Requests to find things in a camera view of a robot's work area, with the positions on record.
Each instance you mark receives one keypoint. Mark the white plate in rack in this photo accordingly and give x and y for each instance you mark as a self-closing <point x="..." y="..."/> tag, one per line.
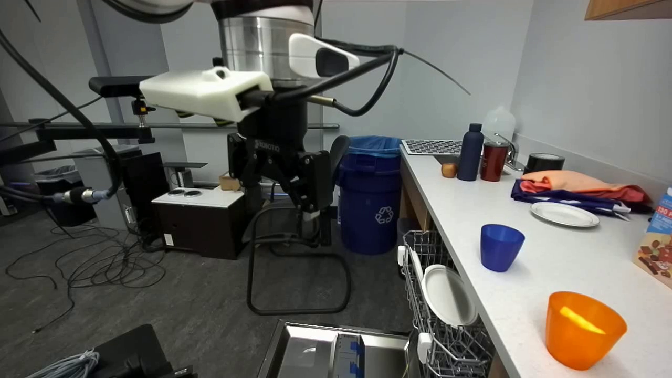
<point x="445" y="296"/>

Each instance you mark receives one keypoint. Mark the wire dishwasher rack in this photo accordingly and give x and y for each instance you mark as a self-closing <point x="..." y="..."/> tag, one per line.
<point x="449" y="339"/>

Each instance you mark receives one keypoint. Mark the black computer tower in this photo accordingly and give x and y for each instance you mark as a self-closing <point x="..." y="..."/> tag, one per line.
<point x="142" y="178"/>

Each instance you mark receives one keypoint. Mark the white plate on counter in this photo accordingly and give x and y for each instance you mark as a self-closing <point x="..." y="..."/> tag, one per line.
<point x="563" y="215"/>

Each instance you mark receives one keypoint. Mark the red tumbler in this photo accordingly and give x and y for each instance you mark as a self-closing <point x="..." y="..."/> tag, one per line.
<point x="492" y="165"/>

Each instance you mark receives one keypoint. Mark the blue recycling bin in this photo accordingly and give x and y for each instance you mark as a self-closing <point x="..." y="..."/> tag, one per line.
<point x="370" y="189"/>

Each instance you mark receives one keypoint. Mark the orange fruit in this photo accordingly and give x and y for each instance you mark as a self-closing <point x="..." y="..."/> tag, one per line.
<point x="448" y="171"/>

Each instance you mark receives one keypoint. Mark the dark low cabinet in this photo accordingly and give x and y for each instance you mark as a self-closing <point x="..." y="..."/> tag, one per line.
<point x="202" y="220"/>

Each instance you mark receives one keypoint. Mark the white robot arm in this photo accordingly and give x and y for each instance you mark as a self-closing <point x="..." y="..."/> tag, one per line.
<point x="271" y="65"/>

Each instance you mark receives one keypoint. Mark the small cardboard box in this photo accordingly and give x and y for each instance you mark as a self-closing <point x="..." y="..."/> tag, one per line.
<point x="229" y="183"/>

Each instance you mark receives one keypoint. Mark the clear plastic bag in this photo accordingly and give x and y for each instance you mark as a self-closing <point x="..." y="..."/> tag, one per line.
<point x="500" y="125"/>

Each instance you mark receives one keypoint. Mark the navy water bottle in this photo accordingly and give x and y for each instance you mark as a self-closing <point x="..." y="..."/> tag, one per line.
<point x="470" y="153"/>

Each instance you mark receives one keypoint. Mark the blue plastic cup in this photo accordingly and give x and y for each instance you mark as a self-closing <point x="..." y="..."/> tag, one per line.
<point x="500" y="246"/>

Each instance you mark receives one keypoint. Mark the steel dishwasher door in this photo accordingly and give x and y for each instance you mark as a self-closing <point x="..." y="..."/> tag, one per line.
<point x="334" y="351"/>

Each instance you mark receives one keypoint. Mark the black camera on stand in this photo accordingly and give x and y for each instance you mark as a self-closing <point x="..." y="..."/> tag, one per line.
<point x="115" y="85"/>

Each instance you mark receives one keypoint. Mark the sink drying mat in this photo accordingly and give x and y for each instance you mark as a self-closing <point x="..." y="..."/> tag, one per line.
<point x="431" y="148"/>

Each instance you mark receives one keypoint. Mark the black cantilever chair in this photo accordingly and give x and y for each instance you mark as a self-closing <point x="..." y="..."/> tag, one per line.
<point x="292" y="265"/>

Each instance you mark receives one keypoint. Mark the orange and blue cloths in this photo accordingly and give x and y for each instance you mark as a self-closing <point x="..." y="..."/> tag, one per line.
<point x="581" y="192"/>

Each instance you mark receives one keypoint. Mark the orange plastic cup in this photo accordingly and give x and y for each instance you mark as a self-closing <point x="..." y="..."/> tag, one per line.
<point x="579" y="330"/>

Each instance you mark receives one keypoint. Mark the colourful cereal box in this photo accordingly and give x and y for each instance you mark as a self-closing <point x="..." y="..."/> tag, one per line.
<point x="655" y="247"/>

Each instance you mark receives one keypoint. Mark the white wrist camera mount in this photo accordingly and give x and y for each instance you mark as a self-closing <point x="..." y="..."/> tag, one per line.
<point x="204" y="92"/>

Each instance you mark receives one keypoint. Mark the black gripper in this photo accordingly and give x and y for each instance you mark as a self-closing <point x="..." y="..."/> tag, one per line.
<point x="274" y="136"/>

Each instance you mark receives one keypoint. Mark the black round container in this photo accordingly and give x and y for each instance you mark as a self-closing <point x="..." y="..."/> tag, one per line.
<point x="542" y="162"/>

